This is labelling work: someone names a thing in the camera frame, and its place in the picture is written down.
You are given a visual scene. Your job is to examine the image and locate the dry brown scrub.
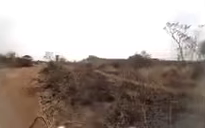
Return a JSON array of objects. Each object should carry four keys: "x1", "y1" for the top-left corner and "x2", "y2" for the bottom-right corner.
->
[{"x1": 29, "y1": 58, "x2": 205, "y2": 128}]

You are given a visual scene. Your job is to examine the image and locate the distant dark bush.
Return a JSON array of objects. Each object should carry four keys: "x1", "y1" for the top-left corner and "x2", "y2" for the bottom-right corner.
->
[{"x1": 127, "y1": 50, "x2": 154, "y2": 68}]

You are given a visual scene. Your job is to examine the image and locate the distant dark bushes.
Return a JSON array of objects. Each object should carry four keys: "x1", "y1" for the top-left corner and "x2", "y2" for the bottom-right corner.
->
[{"x1": 0, "y1": 51, "x2": 35, "y2": 69}]

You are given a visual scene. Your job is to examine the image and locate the bare thin tree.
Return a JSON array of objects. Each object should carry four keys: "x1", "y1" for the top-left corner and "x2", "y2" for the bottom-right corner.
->
[{"x1": 163, "y1": 21, "x2": 205, "y2": 63}]

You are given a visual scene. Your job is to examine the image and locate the brown dirt road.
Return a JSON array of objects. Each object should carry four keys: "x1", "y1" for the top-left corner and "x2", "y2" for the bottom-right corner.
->
[{"x1": 0, "y1": 63, "x2": 49, "y2": 128}]

